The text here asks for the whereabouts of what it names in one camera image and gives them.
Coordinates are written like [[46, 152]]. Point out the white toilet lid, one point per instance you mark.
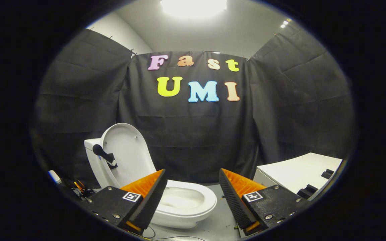
[[129, 150]]

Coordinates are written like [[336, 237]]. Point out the white toilet seat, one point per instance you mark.
[[209, 201]]

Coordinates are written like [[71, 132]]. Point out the small ceiling spotlight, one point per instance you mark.
[[285, 23]]

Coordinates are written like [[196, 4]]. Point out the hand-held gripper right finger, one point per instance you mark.
[[235, 204]]

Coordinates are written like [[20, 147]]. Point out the black backdrop cloth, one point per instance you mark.
[[186, 134]]

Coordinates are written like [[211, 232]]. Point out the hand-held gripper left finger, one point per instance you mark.
[[152, 204]]

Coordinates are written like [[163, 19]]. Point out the white drawer cabinet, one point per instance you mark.
[[290, 170]]

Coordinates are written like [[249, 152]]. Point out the small white device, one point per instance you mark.
[[55, 176]]

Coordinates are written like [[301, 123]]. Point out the white toilet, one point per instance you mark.
[[179, 219]]

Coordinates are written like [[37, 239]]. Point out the ceiling light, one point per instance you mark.
[[193, 8]]

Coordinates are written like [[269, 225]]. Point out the black bracket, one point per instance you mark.
[[327, 174], [307, 191]]

